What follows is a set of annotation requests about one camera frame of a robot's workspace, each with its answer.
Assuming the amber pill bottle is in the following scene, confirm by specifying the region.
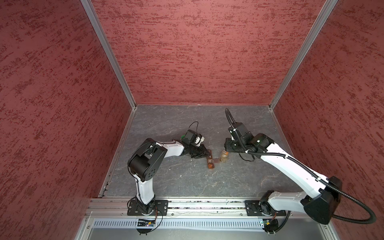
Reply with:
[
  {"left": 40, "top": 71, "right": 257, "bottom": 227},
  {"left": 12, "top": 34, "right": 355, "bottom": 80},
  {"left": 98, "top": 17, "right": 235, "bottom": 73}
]
[{"left": 219, "top": 150, "right": 229, "bottom": 163}]

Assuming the white slotted cable duct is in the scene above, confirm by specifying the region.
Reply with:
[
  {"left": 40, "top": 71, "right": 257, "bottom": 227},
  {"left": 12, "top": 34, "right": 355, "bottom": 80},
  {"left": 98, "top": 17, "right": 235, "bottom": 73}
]
[{"left": 92, "top": 218, "right": 265, "bottom": 232}]

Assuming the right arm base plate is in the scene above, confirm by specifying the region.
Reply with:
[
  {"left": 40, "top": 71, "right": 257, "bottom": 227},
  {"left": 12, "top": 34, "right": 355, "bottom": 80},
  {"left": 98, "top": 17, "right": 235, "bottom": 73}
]
[{"left": 244, "top": 200, "right": 287, "bottom": 218}]

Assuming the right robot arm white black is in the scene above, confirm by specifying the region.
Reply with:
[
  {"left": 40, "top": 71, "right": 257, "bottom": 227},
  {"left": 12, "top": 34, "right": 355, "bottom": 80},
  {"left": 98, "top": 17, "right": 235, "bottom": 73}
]
[{"left": 224, "top": 134, "right": 342, "bottom": 225}]

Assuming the right black corrugated cable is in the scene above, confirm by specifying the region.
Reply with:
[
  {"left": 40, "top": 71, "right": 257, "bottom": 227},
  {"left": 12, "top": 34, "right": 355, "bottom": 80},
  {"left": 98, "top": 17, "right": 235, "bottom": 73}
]
[{"left": 224, "top": 107, "right": 377, "bottom": 225}]

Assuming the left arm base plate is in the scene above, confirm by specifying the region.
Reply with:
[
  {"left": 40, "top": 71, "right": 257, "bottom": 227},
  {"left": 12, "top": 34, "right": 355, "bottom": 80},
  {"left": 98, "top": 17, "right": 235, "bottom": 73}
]
[{"left": 127, "top": 198, "right": 169, "bottom": 216}]

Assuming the aluminium frame rail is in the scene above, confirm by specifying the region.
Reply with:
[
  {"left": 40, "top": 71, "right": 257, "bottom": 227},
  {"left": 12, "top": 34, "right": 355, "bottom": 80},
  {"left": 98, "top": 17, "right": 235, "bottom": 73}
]
[{"left": 86, "top": 197, "right": 328, "bottom": 219}]

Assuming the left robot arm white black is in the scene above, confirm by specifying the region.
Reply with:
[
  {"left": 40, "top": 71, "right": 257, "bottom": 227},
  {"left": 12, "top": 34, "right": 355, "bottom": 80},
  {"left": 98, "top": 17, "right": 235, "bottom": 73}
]
[{"left": 127, "top": 138, "right": 210, "bottom": 208}]

